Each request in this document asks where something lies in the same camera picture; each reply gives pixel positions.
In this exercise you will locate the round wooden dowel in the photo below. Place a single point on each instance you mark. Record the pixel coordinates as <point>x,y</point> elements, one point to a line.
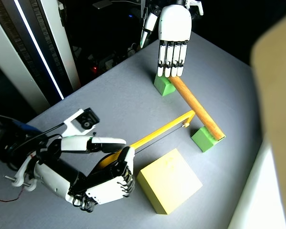
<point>195,105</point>

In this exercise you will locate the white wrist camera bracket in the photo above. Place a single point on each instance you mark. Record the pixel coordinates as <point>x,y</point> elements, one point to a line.
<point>74,124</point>

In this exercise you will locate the white flat panel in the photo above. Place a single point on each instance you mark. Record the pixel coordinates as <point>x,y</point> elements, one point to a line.
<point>12,59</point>

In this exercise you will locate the tan blurred board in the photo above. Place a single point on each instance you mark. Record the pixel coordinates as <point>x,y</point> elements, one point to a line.
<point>276,95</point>

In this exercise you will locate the yellow hacksaw with black grip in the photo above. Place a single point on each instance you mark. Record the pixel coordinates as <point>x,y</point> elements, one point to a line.
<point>162,128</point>

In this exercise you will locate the grey flat box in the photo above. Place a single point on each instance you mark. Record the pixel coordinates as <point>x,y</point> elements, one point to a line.
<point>102,4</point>

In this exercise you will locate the green wedge block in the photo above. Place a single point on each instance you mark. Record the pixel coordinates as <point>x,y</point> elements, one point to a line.
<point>202,139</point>
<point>163,86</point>

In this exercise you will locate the yellow cube block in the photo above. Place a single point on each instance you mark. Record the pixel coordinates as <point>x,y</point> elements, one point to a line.
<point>169,181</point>

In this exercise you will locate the white column with light strip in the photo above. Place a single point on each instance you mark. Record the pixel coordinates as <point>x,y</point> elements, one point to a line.
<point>59,47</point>

